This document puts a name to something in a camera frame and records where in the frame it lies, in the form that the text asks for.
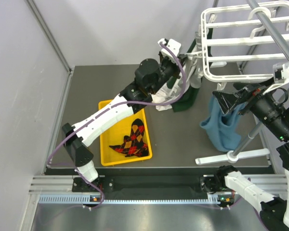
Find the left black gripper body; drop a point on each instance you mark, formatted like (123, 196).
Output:
(167, 69)

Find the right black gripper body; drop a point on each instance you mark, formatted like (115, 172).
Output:
(251, 93)

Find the green and white sock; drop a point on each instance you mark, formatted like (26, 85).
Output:
(174, 95)

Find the grey striped sock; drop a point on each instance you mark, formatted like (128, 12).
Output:
(198, 51)

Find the white clip hanger frame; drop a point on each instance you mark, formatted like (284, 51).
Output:
(262, 16)

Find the red black argyle sock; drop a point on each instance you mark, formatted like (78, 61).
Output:
(133, 145)

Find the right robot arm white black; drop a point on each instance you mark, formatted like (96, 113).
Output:
(273, 210)

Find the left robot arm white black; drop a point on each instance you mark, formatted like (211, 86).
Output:
(150, 77)

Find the blue cloth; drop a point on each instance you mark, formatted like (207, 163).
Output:
(221, 128)

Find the yellow plastic bin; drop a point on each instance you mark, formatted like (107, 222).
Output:
(115, 135)

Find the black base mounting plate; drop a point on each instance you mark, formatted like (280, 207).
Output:
(110, 184)

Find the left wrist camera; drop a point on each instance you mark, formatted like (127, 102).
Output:
(171, 44)

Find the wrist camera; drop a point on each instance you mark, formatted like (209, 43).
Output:
(281, 77)
(171, 44)

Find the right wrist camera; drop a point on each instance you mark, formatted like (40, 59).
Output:
(281, 77)

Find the aluminium cable duct rail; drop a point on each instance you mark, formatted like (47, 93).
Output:
(58, 190)

